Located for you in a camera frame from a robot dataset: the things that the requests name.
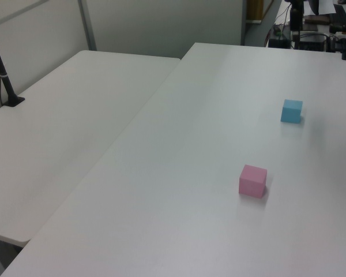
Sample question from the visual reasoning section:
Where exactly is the blue cube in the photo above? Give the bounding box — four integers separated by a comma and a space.
280, 99, 304, 124

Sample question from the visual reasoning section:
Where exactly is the pink cube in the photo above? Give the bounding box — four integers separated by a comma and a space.
238, 164, 268, 199

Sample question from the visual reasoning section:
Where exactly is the white side table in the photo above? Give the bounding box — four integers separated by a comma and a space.
0, 50, 182, 249

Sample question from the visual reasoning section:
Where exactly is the small black box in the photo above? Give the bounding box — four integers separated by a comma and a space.
268, 36, 289, 49

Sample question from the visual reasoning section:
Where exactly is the light wooden board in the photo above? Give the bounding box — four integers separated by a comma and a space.
246, 0, 274, 24

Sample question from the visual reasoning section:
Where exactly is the black electronics unit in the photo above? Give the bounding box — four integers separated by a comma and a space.
298, 33, 327, 52

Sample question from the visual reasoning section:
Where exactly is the black upright desk stand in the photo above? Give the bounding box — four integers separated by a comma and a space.
288, 0, 303, 43

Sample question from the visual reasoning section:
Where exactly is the grey metal partition post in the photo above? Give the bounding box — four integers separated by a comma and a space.
77, 0, 98, 51
240, 0, 248, 46

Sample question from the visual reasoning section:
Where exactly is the black camera pole stand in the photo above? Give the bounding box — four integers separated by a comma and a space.
0, 23, 26, 108

